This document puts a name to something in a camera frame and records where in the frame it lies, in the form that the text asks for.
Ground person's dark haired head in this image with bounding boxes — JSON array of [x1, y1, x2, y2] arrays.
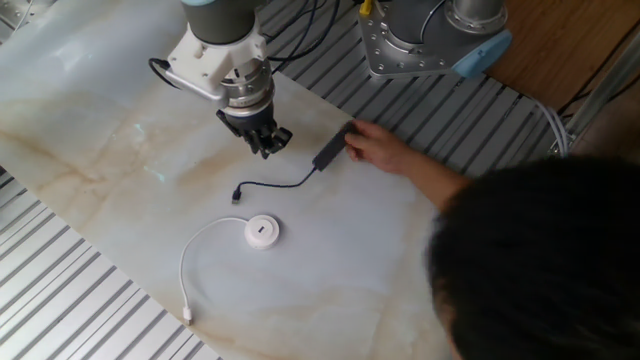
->
[[427, 157, 640, 360]]

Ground person's bare hand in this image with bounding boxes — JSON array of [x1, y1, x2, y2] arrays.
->
[[343, 119, 416, 175]]

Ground white round docking station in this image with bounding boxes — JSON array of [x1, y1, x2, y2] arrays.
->
[[178, 214, 281, 326]]

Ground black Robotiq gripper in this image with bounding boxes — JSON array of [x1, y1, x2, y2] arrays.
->
[[215, 103, 294, 160]]

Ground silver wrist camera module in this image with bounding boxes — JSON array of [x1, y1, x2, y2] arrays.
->
[[164, 67, 231, 109]]

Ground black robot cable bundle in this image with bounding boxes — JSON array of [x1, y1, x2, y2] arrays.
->
[[148, 0, 342, 92]]

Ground marble pattern table board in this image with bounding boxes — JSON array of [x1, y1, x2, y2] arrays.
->
[[0, 0, 454, 360]]

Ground silver metal corner bracket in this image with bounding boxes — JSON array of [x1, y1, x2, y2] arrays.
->
[[0, 0, 54, 31]]

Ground black USB hub with cable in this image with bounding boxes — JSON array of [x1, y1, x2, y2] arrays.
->
[[230, 121, 359, 205]]

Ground aluminium frame bar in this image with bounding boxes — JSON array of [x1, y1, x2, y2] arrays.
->
[[547, 32, 640, 159]]

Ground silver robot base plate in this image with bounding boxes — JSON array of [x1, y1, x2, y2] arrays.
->
[[357, 4, 456, 79]]

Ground white printed wrist mount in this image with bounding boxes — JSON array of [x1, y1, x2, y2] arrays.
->
[[167, 24, 269, 96]]

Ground white cable bundle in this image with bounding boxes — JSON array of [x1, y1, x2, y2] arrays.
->
[[532, 97, 571, 159]]

